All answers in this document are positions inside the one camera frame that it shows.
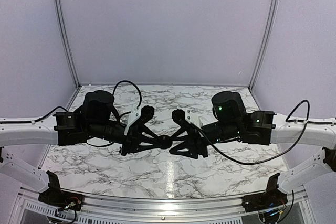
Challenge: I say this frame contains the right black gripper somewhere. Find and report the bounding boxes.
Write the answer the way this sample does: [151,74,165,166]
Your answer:
[169,120,242,160]

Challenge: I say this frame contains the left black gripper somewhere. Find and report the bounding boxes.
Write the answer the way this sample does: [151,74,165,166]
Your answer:
[88,120,161,157]

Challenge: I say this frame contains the black round charging case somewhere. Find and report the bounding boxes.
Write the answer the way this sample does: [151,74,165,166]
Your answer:
[157,135,173,150]

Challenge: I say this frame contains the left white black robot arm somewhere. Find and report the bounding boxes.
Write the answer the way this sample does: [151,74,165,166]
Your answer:
[1,90,168,206]

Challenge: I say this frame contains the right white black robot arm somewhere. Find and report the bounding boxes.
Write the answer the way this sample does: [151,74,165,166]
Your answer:
[169,91,335,207]

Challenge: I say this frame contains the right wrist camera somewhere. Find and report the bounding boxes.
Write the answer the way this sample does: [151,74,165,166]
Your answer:
[172,109,202,132]

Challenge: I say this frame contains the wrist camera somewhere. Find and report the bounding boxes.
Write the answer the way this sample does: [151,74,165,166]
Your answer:
[172,109,202,132]
[124,105,155,136]

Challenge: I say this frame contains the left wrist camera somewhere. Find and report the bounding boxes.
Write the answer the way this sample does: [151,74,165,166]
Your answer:
[124,105,155,136]

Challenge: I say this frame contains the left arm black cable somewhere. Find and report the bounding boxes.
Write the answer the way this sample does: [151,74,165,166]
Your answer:
[111,80,142,112]

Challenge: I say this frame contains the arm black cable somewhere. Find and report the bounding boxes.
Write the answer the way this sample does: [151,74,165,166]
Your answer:
[194,100,310,166]
[111,80,142,112]

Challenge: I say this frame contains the aluminium front rail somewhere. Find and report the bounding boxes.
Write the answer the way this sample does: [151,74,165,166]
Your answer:
[10,188,315,223]

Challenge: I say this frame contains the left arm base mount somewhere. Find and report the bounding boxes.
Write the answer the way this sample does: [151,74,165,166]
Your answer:
[38,171,84,211]

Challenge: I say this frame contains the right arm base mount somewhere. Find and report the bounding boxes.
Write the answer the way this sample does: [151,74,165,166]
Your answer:
[242,173,288,212]

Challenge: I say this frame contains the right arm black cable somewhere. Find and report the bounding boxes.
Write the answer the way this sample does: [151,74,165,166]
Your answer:
[194,100,310,166]

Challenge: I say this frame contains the right corner aluminium post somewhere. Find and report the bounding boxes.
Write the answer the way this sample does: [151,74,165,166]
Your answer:
[248,0,279,93]

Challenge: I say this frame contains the corner aluminium post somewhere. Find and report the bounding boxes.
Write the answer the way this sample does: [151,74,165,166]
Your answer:
[248,0,279,93]
[54,0,81,89]

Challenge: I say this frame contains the left corner aluminium post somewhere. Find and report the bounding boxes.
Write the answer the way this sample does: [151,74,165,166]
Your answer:
[54,0,81,89]

